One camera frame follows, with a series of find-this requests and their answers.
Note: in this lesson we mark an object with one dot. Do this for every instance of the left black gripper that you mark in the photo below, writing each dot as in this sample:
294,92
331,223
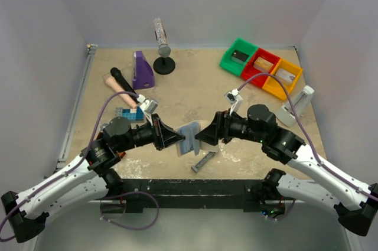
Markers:
157,132

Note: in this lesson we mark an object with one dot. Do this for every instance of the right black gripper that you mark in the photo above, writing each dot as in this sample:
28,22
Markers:
220,126

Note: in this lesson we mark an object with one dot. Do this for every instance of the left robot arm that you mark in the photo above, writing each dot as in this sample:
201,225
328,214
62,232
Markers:
27,211

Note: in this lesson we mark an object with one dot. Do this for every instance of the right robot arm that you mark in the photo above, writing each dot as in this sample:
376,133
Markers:
354,201

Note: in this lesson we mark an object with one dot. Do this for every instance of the purple wedge holder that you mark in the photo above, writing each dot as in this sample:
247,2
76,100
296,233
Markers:
143,75

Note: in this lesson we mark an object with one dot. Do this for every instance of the black card in green bin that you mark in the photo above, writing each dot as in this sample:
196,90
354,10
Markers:
239,57

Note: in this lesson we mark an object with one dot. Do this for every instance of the tan card in red bin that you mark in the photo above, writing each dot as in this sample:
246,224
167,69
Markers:
262,65

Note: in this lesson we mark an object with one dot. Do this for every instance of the white card in yellow bin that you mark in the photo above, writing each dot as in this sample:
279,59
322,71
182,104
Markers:
285,76

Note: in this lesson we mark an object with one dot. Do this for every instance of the grey truss bar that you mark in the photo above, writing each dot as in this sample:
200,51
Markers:
203,161

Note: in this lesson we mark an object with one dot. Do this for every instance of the blue toy brick block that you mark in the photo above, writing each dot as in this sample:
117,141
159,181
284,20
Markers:
133,115

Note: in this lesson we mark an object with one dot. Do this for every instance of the brown orange block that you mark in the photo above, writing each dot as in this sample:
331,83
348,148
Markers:
121,154

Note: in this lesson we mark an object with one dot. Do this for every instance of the red glitter microphone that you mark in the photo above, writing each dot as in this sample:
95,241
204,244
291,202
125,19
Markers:
100,130

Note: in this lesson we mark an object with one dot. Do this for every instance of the black round stand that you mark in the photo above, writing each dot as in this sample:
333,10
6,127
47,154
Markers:
164,66

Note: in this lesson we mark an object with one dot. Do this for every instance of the white grey stand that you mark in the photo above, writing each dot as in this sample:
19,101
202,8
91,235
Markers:
300,101

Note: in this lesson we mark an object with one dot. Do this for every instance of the green storage bin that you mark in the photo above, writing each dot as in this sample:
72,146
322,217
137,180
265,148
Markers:
230,66

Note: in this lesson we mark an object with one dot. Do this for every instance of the beige microphone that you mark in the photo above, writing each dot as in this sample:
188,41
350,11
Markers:
113,84

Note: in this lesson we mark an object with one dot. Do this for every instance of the glitter microphone on stand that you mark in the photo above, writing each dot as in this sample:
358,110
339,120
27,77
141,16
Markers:
163,48

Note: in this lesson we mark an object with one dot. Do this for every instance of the red storage bin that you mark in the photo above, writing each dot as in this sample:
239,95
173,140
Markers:
249,71

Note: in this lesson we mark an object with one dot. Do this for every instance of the yellow storage bin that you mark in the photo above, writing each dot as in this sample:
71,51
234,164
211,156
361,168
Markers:
274,86

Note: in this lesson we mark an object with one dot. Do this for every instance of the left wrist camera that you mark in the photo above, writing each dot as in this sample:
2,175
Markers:
148,106

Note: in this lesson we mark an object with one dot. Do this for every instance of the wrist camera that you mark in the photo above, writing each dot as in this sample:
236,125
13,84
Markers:
235,100
148,106

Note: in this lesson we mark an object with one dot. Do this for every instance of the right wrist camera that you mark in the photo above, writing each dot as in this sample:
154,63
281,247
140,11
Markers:
235,100

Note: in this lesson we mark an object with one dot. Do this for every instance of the black base frame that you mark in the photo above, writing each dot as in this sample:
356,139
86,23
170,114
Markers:
243,195

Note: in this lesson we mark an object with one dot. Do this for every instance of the aluminium frame rail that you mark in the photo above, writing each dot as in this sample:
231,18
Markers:
64,151

